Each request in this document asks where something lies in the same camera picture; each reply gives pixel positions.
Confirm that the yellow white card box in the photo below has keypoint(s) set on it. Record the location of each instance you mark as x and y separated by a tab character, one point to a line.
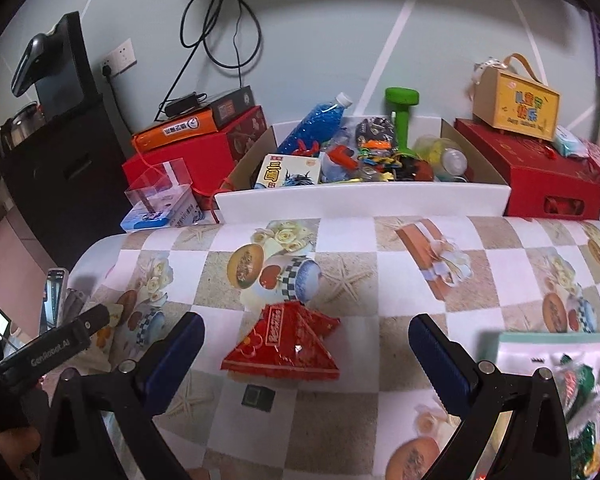
287	170

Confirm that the teal box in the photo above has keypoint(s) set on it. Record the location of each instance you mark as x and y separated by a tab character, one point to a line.
522	347

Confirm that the smartphone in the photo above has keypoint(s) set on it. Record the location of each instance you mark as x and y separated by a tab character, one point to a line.
54	300

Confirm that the orange box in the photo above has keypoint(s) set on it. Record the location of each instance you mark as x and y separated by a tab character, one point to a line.
175	132

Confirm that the black water dispenser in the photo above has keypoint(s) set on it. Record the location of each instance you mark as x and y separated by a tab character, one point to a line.
60	70

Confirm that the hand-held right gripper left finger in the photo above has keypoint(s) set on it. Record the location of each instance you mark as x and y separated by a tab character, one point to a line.
177	355

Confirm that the red gift box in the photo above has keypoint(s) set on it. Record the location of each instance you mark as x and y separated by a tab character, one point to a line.
220	152

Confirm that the white wall socket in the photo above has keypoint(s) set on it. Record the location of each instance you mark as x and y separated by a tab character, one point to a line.
120	57

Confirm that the steel kettle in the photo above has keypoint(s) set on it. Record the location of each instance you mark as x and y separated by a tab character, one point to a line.
22	127

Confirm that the red ribbon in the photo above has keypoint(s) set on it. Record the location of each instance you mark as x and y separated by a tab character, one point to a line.
212	200

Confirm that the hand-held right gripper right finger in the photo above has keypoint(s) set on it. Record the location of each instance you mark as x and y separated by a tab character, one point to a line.
437	360

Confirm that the black box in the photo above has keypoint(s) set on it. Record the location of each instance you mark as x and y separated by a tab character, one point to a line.
232	105

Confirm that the blue box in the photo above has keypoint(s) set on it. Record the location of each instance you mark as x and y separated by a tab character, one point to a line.
175	215

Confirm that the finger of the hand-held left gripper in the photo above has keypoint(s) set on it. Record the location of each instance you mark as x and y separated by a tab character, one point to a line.
55	347

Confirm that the green white cookie packet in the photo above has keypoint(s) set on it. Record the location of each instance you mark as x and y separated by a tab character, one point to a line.
577	377

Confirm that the yellow carry box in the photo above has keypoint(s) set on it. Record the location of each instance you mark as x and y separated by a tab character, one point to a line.
517	100

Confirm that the small dark square packet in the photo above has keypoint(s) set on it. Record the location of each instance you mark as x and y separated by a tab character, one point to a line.
257	399

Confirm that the person's left hand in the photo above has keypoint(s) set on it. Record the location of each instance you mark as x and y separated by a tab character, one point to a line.
17	455

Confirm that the red triangular snack packet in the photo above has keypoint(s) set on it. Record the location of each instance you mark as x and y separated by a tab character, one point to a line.
285	345

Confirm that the black power adapter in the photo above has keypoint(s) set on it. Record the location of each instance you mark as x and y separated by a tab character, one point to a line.
185	104

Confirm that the clear plastic box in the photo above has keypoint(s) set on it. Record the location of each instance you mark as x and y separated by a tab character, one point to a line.
157	182

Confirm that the light blue packet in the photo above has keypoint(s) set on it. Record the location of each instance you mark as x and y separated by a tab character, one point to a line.
570	142

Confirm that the black cabinet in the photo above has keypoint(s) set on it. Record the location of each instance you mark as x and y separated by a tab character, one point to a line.
65	180

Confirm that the colourful toy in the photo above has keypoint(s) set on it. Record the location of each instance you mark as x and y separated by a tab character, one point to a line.
375	135

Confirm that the green dumbbell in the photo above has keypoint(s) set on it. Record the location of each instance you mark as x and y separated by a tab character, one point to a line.
400	115

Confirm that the green snack packet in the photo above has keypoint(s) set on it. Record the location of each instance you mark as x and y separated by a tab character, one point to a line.
592	442

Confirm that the red box with window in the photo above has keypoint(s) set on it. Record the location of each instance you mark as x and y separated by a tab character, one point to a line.
530	180

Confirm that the clear plastic cups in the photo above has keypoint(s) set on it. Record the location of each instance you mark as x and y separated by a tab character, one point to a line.
442	157

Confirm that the cardboard box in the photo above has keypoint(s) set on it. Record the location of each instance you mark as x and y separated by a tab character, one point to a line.
252	157

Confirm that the blue bead bottle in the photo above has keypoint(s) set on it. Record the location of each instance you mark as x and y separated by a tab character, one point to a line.
312	122

